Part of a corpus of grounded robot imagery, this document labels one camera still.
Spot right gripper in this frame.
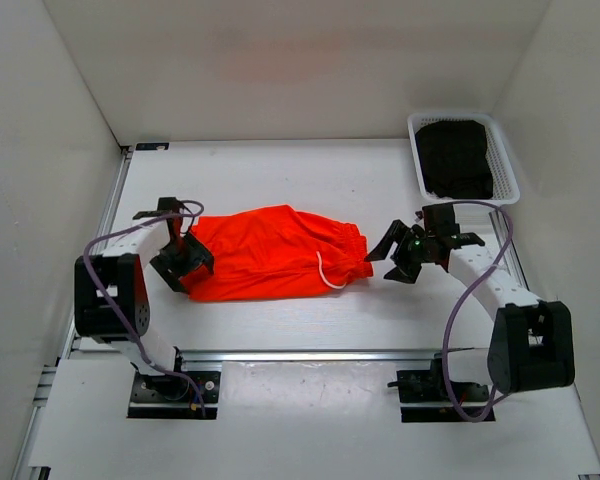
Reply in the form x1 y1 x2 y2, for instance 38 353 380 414
364 219 435 284

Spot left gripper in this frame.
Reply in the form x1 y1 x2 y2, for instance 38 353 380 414
149 232 213 292

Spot orange shorts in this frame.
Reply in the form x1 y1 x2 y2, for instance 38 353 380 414
182 205 373 302

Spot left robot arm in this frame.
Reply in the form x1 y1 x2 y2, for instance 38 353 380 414
74 197 215 400

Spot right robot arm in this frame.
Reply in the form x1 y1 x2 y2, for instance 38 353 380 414
365 204 575 400

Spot black shorts in basket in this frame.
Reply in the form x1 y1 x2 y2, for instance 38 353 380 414
415 120 494 200

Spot white plastic basket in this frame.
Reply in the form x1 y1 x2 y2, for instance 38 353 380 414
407 110 520 206

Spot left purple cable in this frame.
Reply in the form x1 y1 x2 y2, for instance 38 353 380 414
82 199 209 419

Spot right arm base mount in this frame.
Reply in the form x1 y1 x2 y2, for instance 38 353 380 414
387 348 495 423

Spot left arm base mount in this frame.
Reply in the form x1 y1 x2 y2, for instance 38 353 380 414
127 359 221 421

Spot aluminium front rail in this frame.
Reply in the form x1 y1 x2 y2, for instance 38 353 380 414
64 348 546 363

